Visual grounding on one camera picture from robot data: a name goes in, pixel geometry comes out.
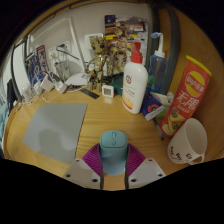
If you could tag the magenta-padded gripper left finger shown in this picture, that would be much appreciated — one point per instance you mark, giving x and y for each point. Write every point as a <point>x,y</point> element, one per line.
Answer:
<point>80,173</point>

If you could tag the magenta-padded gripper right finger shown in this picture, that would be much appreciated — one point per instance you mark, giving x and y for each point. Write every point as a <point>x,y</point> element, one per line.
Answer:
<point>146,173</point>

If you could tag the light blue computer mouse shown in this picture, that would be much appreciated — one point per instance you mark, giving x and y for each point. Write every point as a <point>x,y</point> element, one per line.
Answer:
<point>114,150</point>

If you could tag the grey mouse pad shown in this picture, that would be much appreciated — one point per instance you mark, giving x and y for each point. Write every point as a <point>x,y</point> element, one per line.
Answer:
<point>55,131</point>

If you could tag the white mug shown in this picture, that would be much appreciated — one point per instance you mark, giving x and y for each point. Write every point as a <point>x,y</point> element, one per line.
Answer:
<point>186,143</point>

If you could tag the small blue box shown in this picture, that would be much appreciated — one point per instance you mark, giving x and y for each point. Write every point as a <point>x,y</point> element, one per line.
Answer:
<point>151,106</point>

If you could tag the black ruler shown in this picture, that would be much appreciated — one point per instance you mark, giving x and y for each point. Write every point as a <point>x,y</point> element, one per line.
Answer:
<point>90,93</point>

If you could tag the small white desk clock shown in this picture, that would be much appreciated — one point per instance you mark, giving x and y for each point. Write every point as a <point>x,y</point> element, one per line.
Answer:
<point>107,90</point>

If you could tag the red chips can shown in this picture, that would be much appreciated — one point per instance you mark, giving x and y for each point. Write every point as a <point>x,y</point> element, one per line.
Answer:
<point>188,96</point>

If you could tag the white red-pump lotion bottle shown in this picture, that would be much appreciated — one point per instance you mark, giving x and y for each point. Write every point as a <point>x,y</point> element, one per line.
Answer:
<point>134,85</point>

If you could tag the white charger block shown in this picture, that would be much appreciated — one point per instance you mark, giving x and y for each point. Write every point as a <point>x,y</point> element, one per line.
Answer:
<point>46,85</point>

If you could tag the blue spray bottle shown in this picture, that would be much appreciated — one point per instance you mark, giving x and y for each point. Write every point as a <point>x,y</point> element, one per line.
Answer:
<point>157,70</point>

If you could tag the black hanging bag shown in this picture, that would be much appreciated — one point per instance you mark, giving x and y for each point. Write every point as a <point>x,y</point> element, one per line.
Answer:
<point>11,93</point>

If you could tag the brown tree figure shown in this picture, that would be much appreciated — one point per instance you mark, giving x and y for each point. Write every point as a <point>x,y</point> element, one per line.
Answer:
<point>97,63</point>

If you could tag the blue model kit box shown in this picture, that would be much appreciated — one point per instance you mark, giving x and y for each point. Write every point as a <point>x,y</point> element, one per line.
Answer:
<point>35,66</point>

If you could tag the colourful printed figure box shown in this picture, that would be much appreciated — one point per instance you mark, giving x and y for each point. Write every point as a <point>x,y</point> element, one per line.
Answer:
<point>126,30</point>

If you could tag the wooden shelf unit black frame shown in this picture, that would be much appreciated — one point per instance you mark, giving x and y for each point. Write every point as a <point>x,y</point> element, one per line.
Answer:
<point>173,40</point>

